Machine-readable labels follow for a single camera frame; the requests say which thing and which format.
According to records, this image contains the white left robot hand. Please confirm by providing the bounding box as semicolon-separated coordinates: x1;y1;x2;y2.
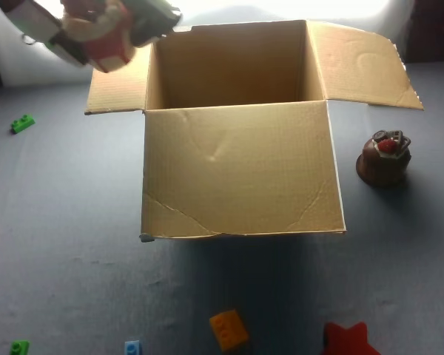
0;0;183;68

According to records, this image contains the pink strawberry toy cake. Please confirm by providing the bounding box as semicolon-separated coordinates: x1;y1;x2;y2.
61;0;137;74

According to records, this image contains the brown cardboard box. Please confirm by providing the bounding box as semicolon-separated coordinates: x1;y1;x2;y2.
84;18;425;244

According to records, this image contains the chocolate toy cake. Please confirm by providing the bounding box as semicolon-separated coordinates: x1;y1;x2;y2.
356;129;413;187

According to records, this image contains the green toy building block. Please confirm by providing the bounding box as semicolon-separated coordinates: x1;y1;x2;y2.
8;339;31;355
9;113;36;135

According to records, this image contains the white backdrop sheet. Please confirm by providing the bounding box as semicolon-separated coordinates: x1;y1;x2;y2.
0;0;411;88

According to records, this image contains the grey table cloth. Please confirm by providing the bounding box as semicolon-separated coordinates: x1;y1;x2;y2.
0;61;444;355

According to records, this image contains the orange toy building block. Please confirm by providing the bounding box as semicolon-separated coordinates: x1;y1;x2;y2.
209;309;251;354

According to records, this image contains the red star toy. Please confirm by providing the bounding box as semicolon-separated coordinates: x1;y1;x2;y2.
321;321;383;355

